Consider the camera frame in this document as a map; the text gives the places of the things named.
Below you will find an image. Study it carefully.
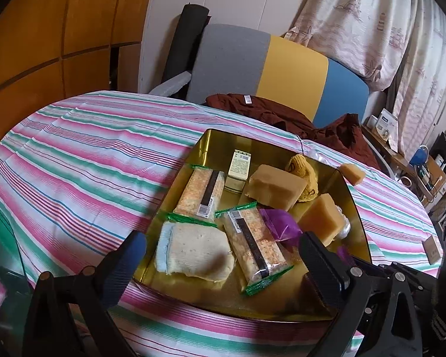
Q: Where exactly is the wooden side table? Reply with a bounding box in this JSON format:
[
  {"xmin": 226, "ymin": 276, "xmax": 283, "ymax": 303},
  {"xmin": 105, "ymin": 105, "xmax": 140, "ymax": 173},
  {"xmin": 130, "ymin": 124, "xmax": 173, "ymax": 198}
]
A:
[{"xmin": 362, "ymin": 125, "xmax": 446, "ymax": 211}]

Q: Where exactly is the grey yellow blue headboard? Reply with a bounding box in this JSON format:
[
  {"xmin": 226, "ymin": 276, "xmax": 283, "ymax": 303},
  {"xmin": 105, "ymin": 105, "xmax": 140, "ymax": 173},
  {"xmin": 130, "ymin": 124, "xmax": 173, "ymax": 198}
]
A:
[{"xmin": 186, "ymin": 24, "xmax": 369, "ymax": 127}]

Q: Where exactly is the gold metal tray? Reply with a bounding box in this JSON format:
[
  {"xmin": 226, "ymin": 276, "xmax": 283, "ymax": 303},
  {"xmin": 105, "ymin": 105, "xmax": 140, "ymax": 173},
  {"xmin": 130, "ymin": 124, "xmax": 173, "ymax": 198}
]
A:
[{"xmin": 134, "ymin": 129, "xmax": 371, "ymax": 322}]

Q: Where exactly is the white blue product box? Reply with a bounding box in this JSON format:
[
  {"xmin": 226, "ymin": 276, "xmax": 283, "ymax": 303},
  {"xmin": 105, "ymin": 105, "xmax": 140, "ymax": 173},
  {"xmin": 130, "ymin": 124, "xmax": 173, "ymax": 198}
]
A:
[{"xmin": 375, "ymin": 109, "xmax": 398, "ymax": 150}]

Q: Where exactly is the dark red garment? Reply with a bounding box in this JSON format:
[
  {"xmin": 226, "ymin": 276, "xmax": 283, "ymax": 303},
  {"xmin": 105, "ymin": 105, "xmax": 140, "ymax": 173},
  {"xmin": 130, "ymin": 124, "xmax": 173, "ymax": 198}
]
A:
[{"xmin": 205, "ymin": 93, "xmax": 380, "ymax": 169}]

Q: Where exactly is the striped pink green bedspread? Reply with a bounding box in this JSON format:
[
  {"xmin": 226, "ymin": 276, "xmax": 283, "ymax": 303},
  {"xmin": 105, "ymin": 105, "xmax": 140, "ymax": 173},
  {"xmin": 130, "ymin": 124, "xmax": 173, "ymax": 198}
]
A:
[{"xmin": 0, "ymin": 89, "xmax": 442, "ymax": 357}]

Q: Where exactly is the pink patterned curtain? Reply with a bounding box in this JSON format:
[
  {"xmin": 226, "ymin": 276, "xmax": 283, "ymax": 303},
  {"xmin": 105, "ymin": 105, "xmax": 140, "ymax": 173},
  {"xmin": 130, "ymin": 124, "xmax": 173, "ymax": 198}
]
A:
[{"xmin": 393, "ymin": 0, "xmax": 446, "ymax": 159}]

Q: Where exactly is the large tan sponge block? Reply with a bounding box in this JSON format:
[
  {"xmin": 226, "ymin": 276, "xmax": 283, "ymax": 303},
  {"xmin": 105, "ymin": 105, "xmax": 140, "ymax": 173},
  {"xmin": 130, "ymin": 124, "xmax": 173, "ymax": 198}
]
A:
[{"xmin": 243, "ymin": 165, "xmax": 308, "ymax": 211}]

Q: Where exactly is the yellow knitted sock roll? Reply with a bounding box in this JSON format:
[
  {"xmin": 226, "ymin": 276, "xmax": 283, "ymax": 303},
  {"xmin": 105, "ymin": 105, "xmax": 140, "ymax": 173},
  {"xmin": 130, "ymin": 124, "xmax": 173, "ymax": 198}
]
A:
[{"xmin": 285, "ymin": 154, "xmax": 319, "ymax": 202}]

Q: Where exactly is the black rolled mat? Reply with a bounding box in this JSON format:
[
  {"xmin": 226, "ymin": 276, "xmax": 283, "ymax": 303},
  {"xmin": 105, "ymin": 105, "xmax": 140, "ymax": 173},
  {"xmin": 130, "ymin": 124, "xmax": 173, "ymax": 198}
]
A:
[{"xmin": 162, "ymin": 3, "xmax": 211, "ymax": 82}]

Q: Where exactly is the purple packet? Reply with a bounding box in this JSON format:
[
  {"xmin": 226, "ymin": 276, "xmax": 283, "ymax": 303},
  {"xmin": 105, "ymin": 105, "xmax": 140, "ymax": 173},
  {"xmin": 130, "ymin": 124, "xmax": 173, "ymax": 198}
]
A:
[
  {"xmin": 337, "ymin": 246, "xmax": 355, "ymax": 267},
  {"xmin": 259, "ymin": 208, "xmax": 303, "ymax": 247}
]

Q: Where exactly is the small green carton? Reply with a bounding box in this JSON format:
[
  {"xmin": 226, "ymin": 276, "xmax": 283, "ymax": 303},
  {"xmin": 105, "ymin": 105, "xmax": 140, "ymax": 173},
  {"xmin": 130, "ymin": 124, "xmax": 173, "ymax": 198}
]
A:
[{"xmin": 224, "ymin": 149, "xmax": 251, "ymax": 192}]

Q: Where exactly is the brown cardboard box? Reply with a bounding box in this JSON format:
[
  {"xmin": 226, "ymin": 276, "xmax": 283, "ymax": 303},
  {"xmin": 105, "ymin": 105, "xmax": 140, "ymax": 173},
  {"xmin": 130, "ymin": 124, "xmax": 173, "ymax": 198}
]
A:
[{"xmin": 422, "ymin": 235, "xmax": 442, "ymax": 265}]

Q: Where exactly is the cracker pack green wrapper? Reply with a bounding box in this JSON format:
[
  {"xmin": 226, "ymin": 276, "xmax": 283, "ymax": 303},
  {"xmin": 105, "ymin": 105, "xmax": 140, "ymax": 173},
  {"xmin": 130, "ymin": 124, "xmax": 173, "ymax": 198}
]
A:
[{"xmin": 173, "ymin": 165, "xmax": 224, "ymax": 224}]

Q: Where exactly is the small tan sponge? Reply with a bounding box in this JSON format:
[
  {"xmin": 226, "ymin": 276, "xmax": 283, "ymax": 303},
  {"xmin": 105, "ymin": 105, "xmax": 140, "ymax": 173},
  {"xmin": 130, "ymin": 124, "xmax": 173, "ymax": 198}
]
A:
[{"xmin": 338, "ymin": 164, "xmax": 366, "ymax": 186}]

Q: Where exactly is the green plastic bin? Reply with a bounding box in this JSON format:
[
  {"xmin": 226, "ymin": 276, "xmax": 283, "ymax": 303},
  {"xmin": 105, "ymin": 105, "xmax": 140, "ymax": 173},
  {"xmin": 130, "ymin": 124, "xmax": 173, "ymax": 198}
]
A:
[{"xmin": 0, "ymin": 211, "xmax": 30, "ymax": 356}]

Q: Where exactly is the tall tan sponge block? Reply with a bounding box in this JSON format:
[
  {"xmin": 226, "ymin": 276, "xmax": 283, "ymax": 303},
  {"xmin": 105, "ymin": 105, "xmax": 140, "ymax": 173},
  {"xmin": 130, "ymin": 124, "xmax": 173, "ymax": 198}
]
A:
[{"xmin": 298, "ymin": 193, "xmax": 337, "ymax": 247}]

